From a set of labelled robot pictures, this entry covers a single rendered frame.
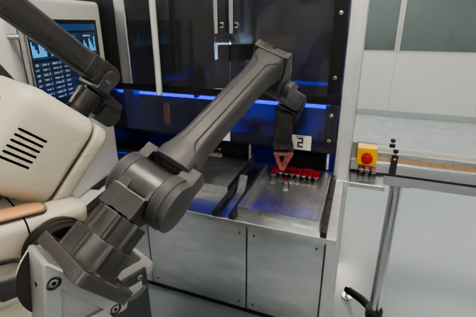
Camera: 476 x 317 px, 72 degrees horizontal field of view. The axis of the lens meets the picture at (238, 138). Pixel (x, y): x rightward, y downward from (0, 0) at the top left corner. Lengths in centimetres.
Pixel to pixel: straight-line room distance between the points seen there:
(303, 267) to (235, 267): 34
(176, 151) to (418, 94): 564
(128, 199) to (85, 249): 7
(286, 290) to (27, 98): 146
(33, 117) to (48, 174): 8
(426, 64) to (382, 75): 63
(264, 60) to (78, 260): 45
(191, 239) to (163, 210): 131
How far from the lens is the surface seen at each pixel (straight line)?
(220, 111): 55
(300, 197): 121
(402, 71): 592
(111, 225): 44
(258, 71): 62
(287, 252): 159
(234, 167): 142
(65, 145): 53
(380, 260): 173
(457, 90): 610
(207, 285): 189
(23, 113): 51
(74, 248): 45
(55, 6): 137
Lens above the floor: 147
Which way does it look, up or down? 19 degrees down
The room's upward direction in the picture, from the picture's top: straight up
